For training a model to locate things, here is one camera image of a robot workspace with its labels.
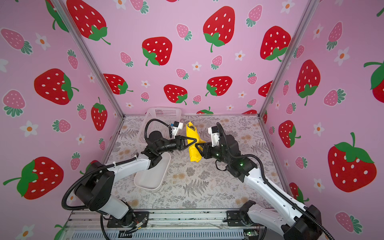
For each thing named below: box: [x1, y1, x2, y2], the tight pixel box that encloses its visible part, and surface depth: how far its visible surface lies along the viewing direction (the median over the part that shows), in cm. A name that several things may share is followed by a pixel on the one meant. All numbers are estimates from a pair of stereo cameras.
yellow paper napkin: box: [185, 121, 206, 163], surface depth 74 cm
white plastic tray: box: [134, 152, 171, 191], surface depth 87 cm
